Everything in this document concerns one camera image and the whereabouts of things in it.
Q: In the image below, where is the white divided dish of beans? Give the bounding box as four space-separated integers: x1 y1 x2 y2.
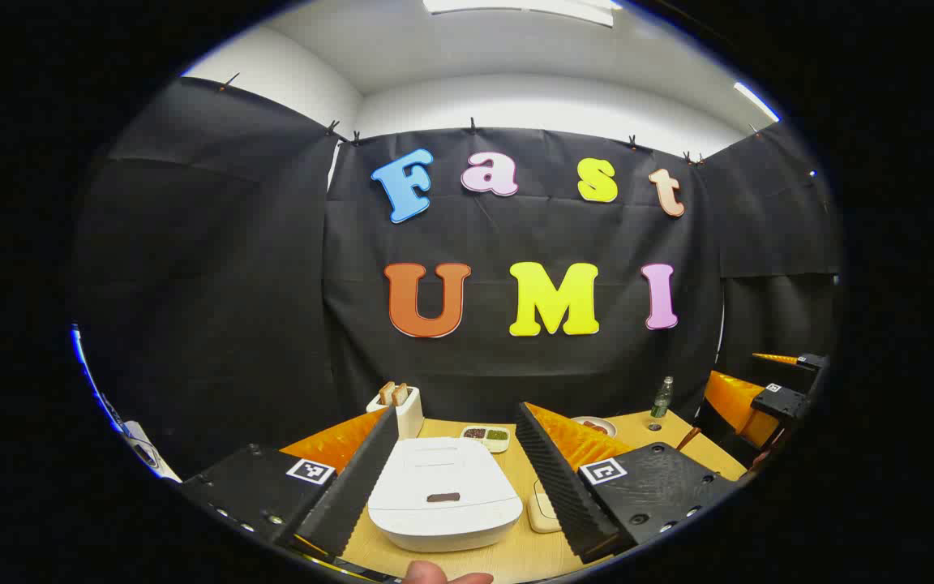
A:
459 426 511 453

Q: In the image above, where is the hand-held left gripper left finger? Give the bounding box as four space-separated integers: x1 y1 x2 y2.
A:
179 406 400 560

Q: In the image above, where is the white toaster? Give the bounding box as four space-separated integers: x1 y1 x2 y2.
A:
366 383 425 440

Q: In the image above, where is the white side table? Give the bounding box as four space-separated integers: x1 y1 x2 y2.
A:
122 420 184 483

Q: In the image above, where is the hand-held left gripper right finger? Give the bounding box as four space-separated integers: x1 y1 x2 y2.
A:
514 401 739 565

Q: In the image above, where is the clear container of rice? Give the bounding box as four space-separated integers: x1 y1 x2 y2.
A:
528 479 563 534

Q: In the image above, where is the white rice cooker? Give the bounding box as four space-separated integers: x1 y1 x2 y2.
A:
367 436 525 552

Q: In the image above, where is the black backdrop cloth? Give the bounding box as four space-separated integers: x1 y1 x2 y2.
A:
70 77 845 487

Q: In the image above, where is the rectangular ceiling light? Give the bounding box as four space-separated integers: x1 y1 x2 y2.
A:
422 0 622 28

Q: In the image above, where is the clear bottle green label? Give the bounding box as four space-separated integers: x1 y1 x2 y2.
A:
650 376 675 421

